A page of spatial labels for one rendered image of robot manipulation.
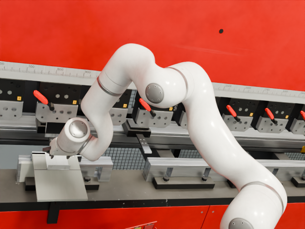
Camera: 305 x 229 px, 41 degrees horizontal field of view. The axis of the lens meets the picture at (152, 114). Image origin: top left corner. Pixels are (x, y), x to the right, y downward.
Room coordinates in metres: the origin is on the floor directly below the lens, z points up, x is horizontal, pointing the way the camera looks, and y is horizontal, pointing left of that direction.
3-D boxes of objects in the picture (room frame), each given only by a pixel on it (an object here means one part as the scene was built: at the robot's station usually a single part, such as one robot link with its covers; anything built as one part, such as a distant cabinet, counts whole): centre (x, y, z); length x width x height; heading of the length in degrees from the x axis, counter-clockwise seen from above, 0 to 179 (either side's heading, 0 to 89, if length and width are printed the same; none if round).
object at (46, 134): (1.39, 0.34, 1.13); 0.10 x 0.02 x 0.10; 115
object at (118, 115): (1.47, 0.19, 1.26); 0.15 x 0.09 x 0.17; 115
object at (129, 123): (1.71, 0.03, 1.01); 0.26 x 0.12 x 0.05; 25
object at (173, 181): (1.60, -0.23, 0.89); 0.30 x 0.05 x 0.03; 115
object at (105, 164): (1.42, 0.29, 0.92); 0.39 x 0.06 x 0.10; 115
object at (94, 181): (1.36, 0.28, 0.89); 0.30 x 0.05 x 0.03; 115
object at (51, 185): (1.26, 0.28, 1.00); 0.26 x 0.18 x 0.01; 25
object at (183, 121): (1.64, -0.18, 1.26); 0.15 x 0.09 x 0.17; 115
